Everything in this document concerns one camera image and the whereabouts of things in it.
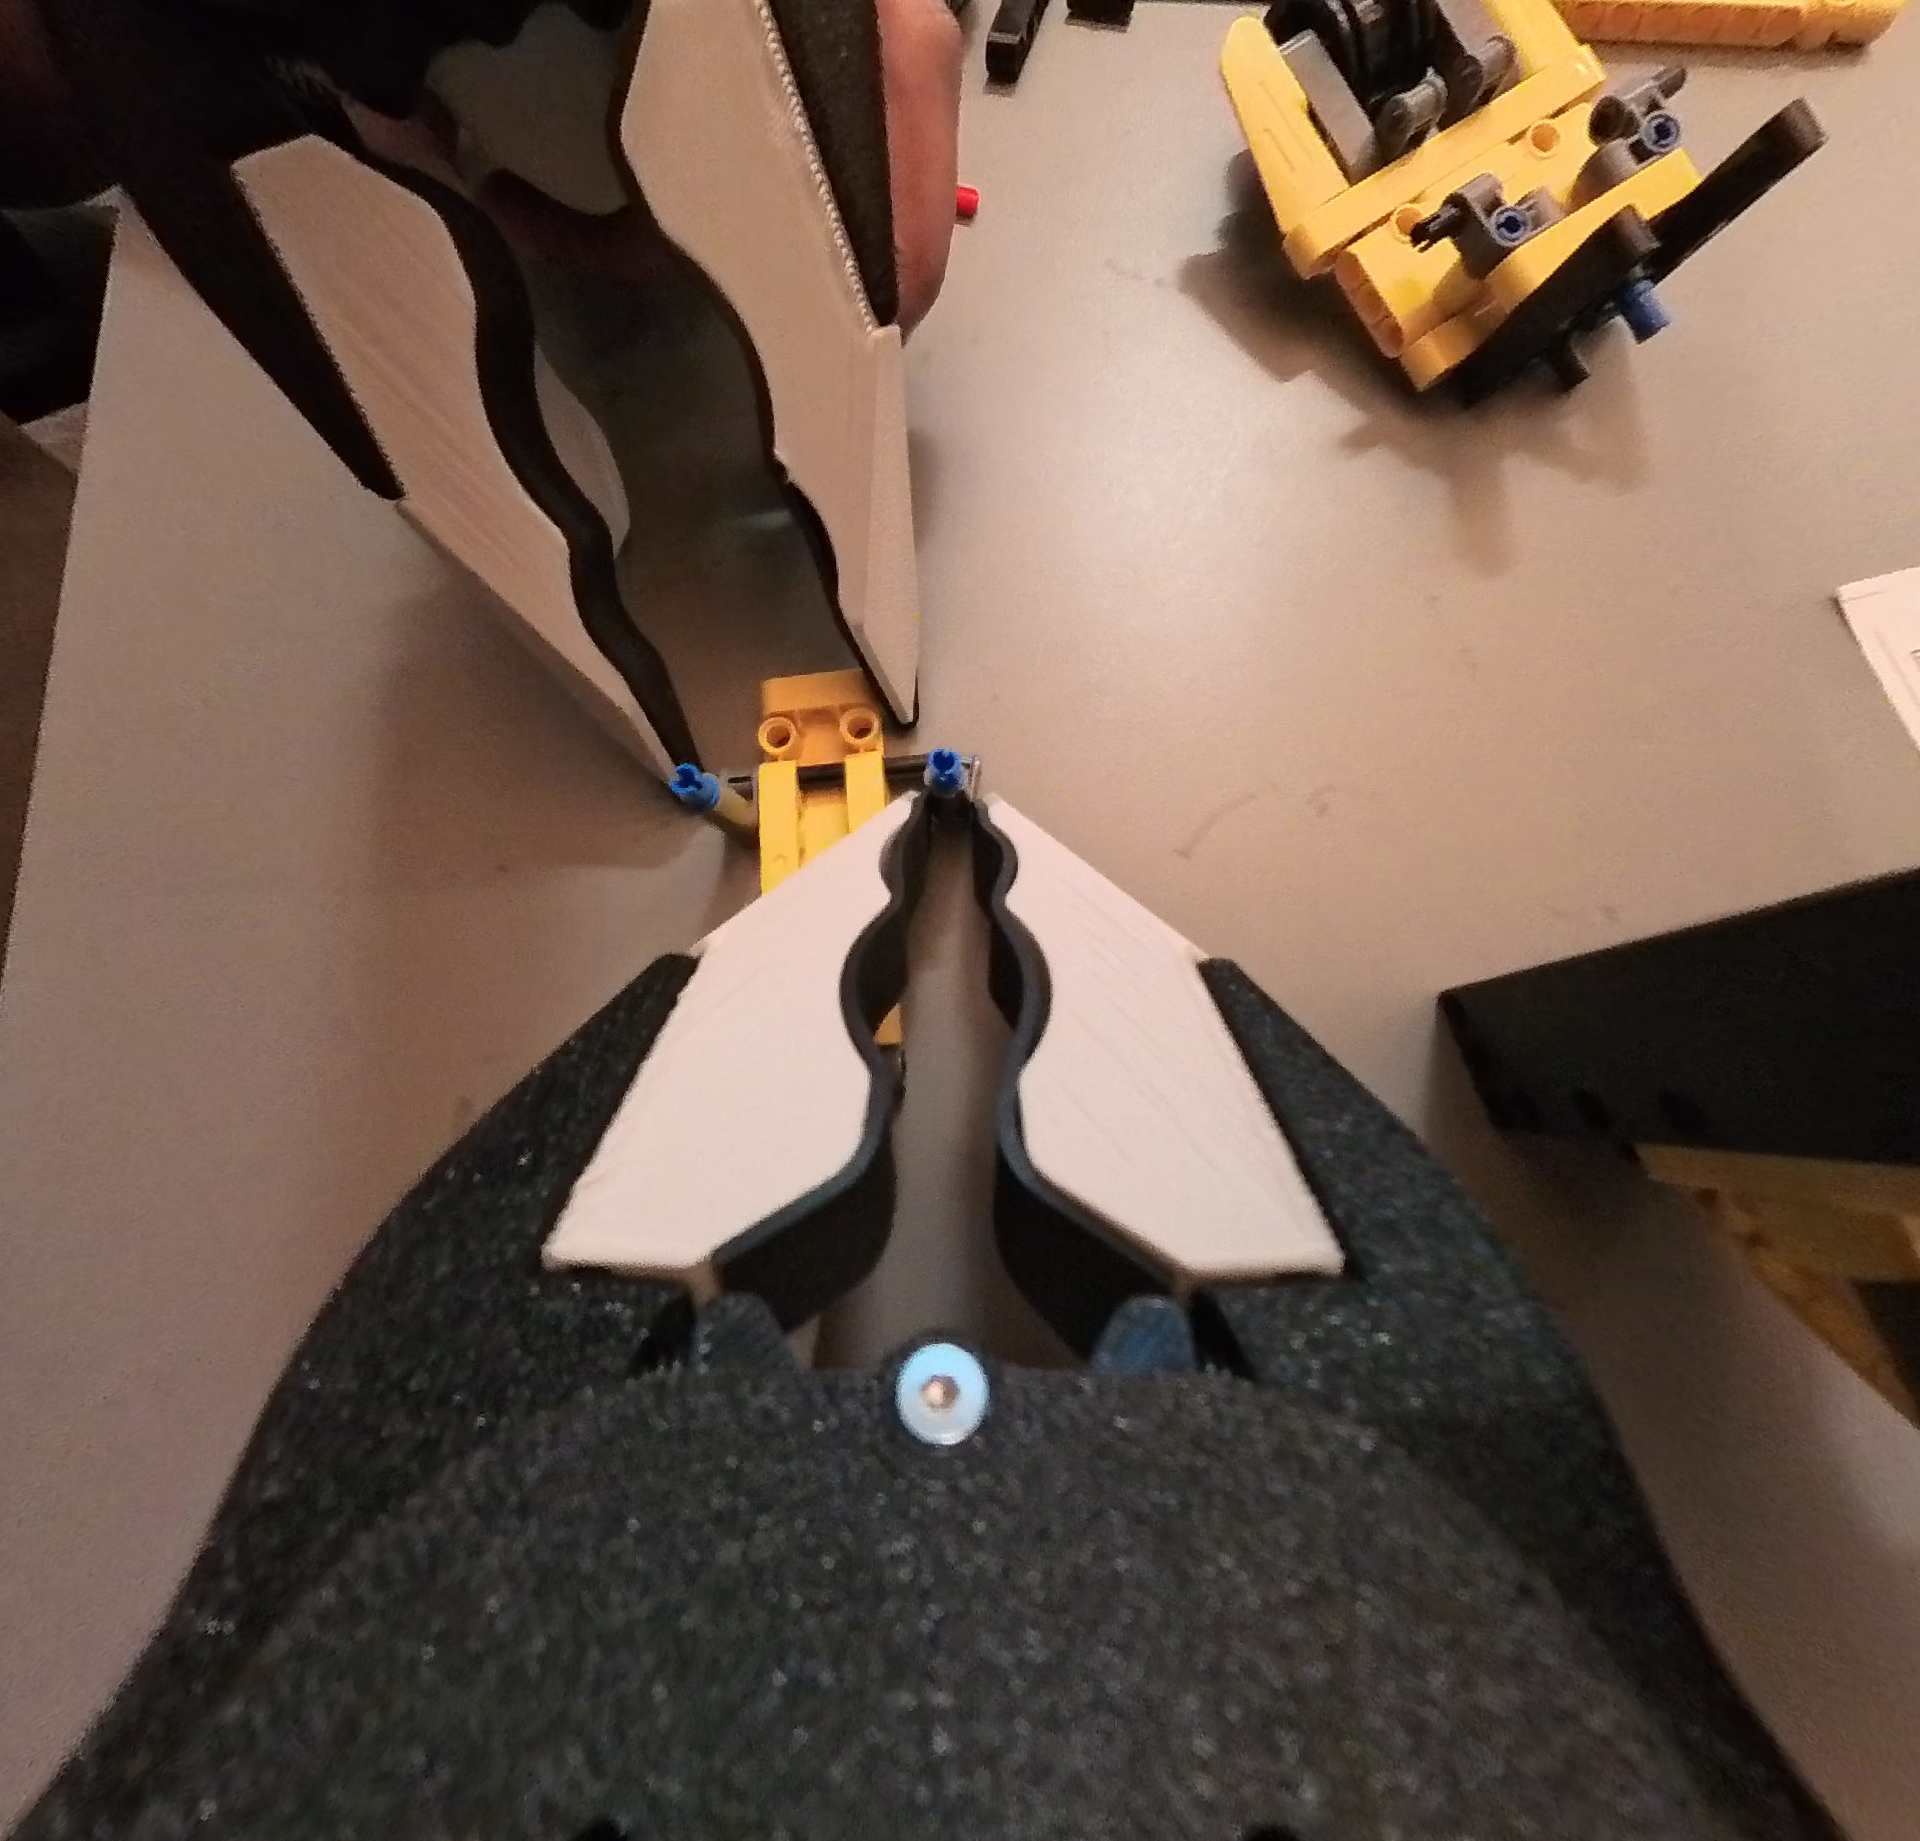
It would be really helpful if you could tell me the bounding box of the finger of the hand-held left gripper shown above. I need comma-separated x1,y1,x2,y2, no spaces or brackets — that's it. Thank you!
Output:
616,0,924,730
235,135,706,802

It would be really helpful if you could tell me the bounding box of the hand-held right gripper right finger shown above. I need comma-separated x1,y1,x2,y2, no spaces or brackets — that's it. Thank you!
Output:
958,794,1349,1340

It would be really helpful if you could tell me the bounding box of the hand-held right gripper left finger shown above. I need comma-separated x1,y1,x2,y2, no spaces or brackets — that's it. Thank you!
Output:
539,792,938,1318

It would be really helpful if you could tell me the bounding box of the yellow toy frame piece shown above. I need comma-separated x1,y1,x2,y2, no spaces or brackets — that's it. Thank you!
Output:
668,670,910,1050

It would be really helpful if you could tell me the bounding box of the person's left hand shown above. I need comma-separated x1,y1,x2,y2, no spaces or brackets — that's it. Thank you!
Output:
866,0,965,334

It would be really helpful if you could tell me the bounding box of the black block with yellow beams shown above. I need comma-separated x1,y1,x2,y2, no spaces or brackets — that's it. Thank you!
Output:
1437,869,1920,1424

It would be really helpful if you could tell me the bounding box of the small yellow toy assembly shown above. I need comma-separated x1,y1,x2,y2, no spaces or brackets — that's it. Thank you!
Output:
1219,0,1831,411

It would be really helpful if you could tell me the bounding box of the instruction leaflet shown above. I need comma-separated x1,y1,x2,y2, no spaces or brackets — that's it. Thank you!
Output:
1837,567,1920,750

